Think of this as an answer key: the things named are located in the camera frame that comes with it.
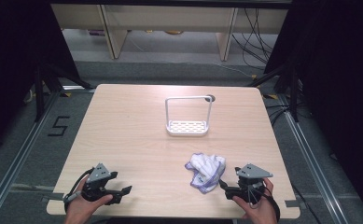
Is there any bundle of black floor cables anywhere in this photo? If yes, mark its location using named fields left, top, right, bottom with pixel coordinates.
left=231, top=7, right=280, bottom=68

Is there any white wire rack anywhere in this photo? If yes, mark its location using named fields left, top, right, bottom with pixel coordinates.
left=164, top=95, right=214, bottom=137

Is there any person's left hand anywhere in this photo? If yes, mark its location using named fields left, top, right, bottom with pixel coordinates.
left=64, top=180, right=114, bottom=224

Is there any beige wooden desk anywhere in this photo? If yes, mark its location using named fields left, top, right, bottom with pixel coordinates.
left=50, top=4, right=289, bottom=62

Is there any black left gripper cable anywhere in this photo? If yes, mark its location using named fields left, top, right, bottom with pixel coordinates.
left=63, top=167, right=95, bottom=204

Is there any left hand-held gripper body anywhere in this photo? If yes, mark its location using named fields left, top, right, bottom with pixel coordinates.
left=81, top=162, right=119, bottom=203

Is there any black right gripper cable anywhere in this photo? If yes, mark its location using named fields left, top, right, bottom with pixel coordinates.
left=247, top=182, right=282, bottom=222

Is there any aluminium floor rail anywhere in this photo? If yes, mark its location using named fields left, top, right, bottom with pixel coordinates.
left=277, top=93, right=349, bottom=224
left=0, top=91, right=62, bottom=224

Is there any white cloth with purple edge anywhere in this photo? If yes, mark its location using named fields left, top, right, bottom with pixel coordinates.
left=184, top=152, right=227, bottom=195

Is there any black tape floor mark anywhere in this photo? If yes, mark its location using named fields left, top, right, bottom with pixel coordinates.
left=47, top=116, right=71, bottom=137

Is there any black curtain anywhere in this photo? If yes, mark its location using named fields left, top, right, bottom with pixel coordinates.
left=0, top=0, right=81, bottom=157
left=264, top=0, right=363, bottom=218

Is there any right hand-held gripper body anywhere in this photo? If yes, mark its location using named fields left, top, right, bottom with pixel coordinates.
left=234, top=163, right=273, bottom=201

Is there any person's right hand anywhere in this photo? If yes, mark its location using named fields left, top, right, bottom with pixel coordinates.
left=232, top=177, right=278, bottom=224

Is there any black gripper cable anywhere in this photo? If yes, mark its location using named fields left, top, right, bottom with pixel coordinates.
left=247, top=182, right=282, bottom=222
left=63, top=167, right=95, bottom=204

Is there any black metal stand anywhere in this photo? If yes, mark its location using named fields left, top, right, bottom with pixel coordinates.
left=247, top=63, right=300, bottom=123
left=33, top=62, right=93, bottom=123

